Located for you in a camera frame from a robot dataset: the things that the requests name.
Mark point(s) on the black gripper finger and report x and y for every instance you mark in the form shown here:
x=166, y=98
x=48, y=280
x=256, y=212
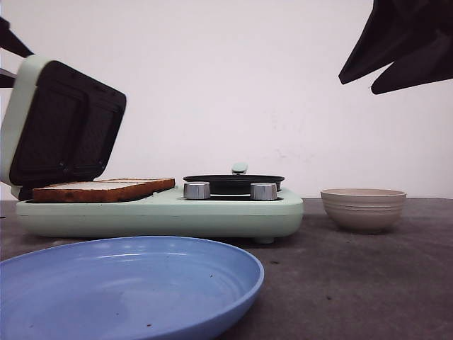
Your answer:
x=7, y=79
x=11, y=43
x=393, y=30
x=430, y=63

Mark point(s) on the toast bread slice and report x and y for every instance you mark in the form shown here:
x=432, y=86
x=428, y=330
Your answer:
x=148, y=183
x=92, y=192

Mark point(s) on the silver control knob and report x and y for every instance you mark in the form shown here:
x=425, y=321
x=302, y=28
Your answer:
x=263, y=191
x=197, y=190

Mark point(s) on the blue plastic plate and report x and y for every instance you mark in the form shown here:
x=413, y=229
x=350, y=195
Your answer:
x=128, y=288

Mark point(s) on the silver left control knob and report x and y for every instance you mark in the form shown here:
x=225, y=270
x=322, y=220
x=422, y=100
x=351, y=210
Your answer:
x=197, y=190

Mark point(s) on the silver right control knob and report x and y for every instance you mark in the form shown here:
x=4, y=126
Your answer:
x=263, y=191

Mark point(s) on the beige ribbed ceramic bowl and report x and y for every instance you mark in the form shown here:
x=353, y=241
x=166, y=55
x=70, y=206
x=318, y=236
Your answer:
x=367, y=210

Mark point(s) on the mint green breakfast maker base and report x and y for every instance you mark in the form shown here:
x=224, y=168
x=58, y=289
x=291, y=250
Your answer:
x=167, y=213

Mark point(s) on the breakfast maker hinged lid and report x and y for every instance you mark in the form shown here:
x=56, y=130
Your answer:
x=60, y=126

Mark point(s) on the black round frying pan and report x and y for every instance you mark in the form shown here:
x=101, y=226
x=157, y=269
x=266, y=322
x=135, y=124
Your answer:
x=237, y=182

